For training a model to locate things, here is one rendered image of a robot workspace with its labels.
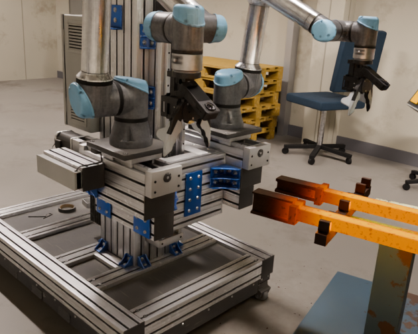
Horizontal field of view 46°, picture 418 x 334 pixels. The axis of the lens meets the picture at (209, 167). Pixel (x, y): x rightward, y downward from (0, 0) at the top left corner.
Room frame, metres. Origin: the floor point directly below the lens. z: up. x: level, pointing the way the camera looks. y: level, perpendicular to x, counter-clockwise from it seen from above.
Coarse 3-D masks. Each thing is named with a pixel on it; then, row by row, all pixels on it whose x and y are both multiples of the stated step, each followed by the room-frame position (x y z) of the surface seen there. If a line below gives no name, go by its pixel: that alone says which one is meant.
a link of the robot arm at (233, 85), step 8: (216, 72) 2.03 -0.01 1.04; (224, 72) 2.01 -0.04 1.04; (232, 72) 2.01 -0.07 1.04; (240, 72) 2.01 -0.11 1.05; (216, 80) 2.00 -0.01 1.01; (224, 80) 1.98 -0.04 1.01; (232, 80) 1.98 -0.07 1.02; (240, 80) 2.00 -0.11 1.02; (216, 88) 2.00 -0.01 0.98; (224, 88) 1.98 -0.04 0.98; (232, 88) 1.98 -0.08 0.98; (240, 88) 2.01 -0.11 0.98; (248, 88) 2.06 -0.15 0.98; (216, 96) 2.00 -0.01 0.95; (224, 96) 1.98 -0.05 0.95; (232, 96) 1.98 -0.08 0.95; (240, 96) 2.01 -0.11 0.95; (224, 104) 1.98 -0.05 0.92; (232, 104) 1.98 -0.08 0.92
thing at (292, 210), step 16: (256, 192) 0.86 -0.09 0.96; (272, 192) 0.86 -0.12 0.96; (256, 208) 0.86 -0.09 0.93; (272, 208) 0.85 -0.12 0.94; (288, 208) 0.83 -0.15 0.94; (304, 208) 0.82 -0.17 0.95; (336, 224) 0.78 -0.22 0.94; (352, 224) 0.76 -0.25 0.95; (368, 224) 0.76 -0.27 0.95; (368, 240) 0.75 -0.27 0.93; (384, 240) 0.73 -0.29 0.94; (400, 240) 0.72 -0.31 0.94; (416, 240) 0.71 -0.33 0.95
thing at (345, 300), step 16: (336, 272) 1.09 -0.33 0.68; (336, 288) 1.01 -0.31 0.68; (352, 288) 1.01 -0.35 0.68; (368, 288) 1.02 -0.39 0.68; (320, 304) 0.94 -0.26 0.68; (336, 304) 0.94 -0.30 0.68; (352, 304) 0.95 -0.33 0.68; (416, 304) 0.96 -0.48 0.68; (304, 320) 0.88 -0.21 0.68; (320, 320) 0.88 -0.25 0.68; (336, 320) 0.88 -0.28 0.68; (352, 320) 0.89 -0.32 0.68; (416, 320) 0.90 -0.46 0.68
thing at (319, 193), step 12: (276, 180) 0.97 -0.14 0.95; (288, 180) 0.96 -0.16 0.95; (300, 180) 0.96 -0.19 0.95; (288, 192) 0.95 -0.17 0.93; (300, 192) 0.95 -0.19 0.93; (312, 192) 0.93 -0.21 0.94; (324, 192) 0.91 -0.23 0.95; (336, 192) 0.91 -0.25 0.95; (336, 204) 0.90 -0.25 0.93; (360, 204) 0.88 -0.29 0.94; (372, 204) 0.86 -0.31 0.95; (384, 204) 0.86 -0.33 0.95; (396, 204) 0.87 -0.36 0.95; (384, 216) 0.85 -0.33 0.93; (396, 216) 0.84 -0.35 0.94; (408, 216) 0.83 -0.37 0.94
